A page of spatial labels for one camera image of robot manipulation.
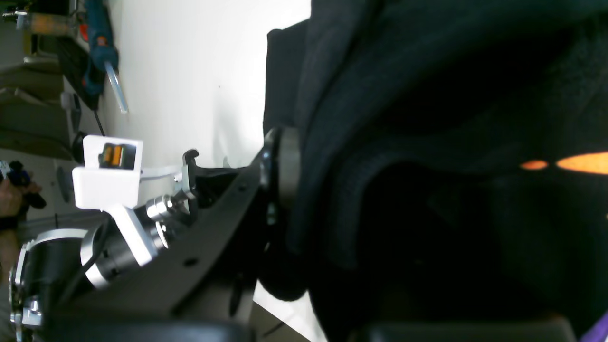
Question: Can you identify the black T-shirt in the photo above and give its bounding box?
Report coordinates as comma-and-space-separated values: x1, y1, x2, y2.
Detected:
261, 0, 607, 342

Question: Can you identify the blue glue gun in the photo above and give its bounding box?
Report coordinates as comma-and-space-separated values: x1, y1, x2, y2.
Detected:
83, 0, 119, 95

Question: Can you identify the clear glue stick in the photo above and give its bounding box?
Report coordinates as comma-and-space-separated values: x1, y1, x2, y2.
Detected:
104, 61, 129, 114

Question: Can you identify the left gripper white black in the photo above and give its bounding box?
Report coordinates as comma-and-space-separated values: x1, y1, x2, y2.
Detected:
72, 135, 248, 288

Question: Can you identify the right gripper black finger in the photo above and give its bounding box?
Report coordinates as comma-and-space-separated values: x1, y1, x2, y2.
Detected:
45, 127, 300, 342

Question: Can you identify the person hand in background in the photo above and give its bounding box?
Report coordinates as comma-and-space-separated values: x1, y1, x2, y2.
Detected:
0, 160, 47, 231

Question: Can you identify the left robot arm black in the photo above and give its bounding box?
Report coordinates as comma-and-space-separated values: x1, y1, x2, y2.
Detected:
9, 135, 277, 342

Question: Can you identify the black keyboard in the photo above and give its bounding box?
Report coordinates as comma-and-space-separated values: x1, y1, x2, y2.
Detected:
55, 37, 105, 111

